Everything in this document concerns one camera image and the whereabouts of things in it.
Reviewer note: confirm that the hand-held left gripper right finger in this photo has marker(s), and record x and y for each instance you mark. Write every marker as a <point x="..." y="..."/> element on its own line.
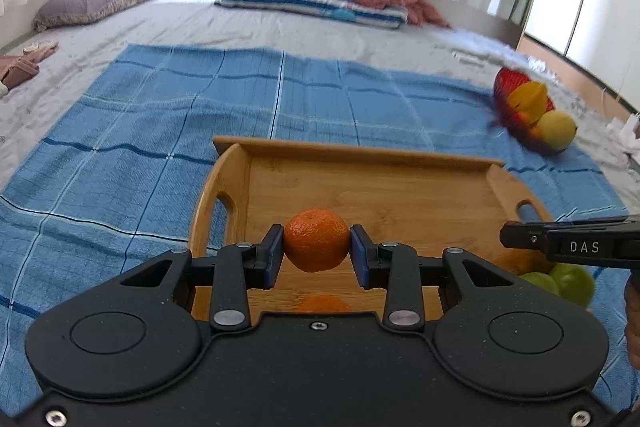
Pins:
<point x="357" y="257"/>

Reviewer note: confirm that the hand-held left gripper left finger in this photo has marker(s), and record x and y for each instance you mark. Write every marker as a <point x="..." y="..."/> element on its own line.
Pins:
<point x="276" y="257"/>

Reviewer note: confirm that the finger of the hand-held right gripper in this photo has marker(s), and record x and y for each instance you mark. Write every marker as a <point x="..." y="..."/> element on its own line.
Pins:
<point x="522" y="237"/>

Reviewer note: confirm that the large green apple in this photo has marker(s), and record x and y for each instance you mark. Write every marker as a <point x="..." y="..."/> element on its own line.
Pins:
<point x="575" y="287"/>

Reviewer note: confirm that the small mandarin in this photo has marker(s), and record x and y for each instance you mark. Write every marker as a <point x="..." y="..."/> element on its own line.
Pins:
<point x="322" y="305"/>
<point x="315" y="239"/>

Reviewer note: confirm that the small green apple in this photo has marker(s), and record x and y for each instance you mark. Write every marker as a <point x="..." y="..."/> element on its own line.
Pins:
<point x="540" y="282"/>

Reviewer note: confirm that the wooden tray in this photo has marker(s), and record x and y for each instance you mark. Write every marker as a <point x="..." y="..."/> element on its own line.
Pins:
<point x="400" y="192"/>

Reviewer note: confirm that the person's right hand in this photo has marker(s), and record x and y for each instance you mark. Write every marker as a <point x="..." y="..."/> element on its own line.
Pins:
<point x="633" y="322"/>

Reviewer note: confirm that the small orange kumquat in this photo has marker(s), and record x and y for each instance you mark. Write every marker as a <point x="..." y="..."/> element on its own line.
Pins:
<point x="533" y="135"/>
<point x="525" y="118"/>

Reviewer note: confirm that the yellow lemon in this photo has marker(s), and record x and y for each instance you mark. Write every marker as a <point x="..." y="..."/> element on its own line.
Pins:
<point x="555" y="132"/>

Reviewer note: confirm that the white crumpled clothes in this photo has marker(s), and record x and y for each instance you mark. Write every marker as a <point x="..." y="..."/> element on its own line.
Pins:
<point x="625" y="137"/>

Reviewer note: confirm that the red glass bowl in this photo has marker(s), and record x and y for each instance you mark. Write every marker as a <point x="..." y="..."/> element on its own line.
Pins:
<point x="505" y="107"/>

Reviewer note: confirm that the yellow starfruit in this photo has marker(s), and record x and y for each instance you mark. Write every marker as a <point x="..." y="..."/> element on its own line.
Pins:
<point x="530" y="99"/>

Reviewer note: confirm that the blue checked blanket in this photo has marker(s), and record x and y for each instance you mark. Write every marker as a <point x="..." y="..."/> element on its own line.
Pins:
<point x="150" y="132"/>

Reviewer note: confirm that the grey bed sheet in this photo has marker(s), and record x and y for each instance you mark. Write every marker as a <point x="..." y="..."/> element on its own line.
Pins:
<point x="200" y="22"/>

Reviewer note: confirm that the brown cloth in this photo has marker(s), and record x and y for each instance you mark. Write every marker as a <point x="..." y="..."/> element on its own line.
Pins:
<point x="17" y="72"/>
<point x="42" y="49"/>

